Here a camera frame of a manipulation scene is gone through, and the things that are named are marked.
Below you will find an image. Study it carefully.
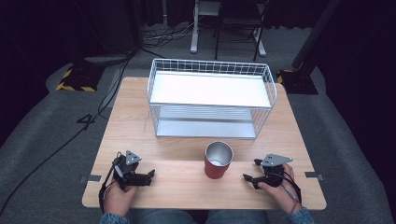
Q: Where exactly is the black stand with striped base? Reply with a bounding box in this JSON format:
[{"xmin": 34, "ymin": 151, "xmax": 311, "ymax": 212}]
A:
[
  {"xmin": 276, "ymin": 0, "xmax": 341, "ymax": 95},
  {"xmin": 55, "ymin": 0, "xmax": 106, "ymax": 93}
]

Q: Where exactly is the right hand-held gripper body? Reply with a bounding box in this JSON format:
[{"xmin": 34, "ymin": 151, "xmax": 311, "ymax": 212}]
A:
[{"xmin": 260, "ymin": 153, "xmax": 294, "ymax": 189}]

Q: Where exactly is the long black floor cable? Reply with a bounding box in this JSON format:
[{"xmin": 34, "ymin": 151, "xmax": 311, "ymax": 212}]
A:
[{"xmin": 0, "ymin": 46, "xmax": 138, "ymax": 217}]

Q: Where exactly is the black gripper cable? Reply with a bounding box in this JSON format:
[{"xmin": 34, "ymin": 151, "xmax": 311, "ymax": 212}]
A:
[
  {"xmin": 274, "ymin": 169, "xmax": 304, "ymax": 216},
  {"xmin": 98, "ymin": 151, "xmax": 124, "ymax": 215}
]

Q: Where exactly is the black metal chair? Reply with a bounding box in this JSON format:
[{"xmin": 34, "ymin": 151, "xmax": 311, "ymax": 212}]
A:
[{"xmin": 213, "ymin": 0, "xmax": 273, "ymax": 63}]

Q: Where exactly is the person's leg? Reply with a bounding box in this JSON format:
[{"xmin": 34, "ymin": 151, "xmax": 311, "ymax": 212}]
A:
[
  {"xmin": 125, "ymin": 208, "xmax": 200, "ymax": 224},
  {"xmin": 205, "ymin": 209, "xmax": 271, "ymax": 224}
]

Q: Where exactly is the grey tape strip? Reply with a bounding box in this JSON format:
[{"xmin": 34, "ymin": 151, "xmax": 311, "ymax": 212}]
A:
[
  {"xmin": 304, "ymin": 171, "xmax": 325, "ymax": 182},
  {"xmin": 79, "ymin": 175, "xmax": 103, "ymax": 184}
]

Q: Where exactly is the bundle of floor cables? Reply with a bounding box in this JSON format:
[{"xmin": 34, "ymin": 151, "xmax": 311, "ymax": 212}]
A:
[{"xmin": 142, "ymin": 15, "xmax": 206, "ymax": 49}]

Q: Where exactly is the white desk frame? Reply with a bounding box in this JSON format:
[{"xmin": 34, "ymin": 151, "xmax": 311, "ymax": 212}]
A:
[{"xmin": 189, "ymin": 0, "xmax": 268, "ymax": 58}]

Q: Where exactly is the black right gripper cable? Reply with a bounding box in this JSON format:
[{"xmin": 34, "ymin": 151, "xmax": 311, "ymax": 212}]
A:
[{"xmin": 274, "ymin": 169, "xmax": 304, "ymax": 216}]

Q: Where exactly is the white wire shelf rack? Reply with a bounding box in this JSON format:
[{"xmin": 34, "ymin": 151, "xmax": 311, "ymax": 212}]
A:
[{"xmin": 147, "ymin": 58, "xmax": 278, "ymax": 140}]

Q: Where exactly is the person's right leg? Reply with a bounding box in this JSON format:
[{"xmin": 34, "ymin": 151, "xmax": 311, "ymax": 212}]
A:
[{"xmin": 205, "ymin": 209, "xmax": 271, "ymax": 224}]

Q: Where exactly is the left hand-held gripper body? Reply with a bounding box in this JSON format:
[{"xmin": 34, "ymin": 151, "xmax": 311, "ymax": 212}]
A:
[{"xmin": 111, "ymin": 149, "xmax": 148, "ymax": 189}]

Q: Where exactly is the red metal cup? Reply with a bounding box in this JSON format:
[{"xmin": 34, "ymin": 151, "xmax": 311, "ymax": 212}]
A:
[{"xmin": 204, "ymin": 141, "xmax": 234, "ymax": 180}]

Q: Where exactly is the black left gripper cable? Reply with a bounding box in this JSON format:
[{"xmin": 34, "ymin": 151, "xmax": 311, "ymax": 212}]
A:
[{"xmin": 98, "ymin": 151, "xmax": 124, "ymax": 215}]

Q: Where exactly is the person's right hand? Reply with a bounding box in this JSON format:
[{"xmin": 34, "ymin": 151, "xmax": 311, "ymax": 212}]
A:
[{"xmin": 257, "ymin": 163, "xmax": 303, "ymax": 216}]

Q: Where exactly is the person's left hand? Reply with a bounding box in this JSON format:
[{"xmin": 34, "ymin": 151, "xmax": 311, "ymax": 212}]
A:
[{"xmin": 103, "ymin": 179, "xmax": 140, "ymax": 217}]

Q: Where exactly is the person's left leg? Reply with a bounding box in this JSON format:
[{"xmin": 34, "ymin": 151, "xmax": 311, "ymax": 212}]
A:
[{"xmin": 125, "ymin": 208, "xmax": 200, "ymax": 224}]

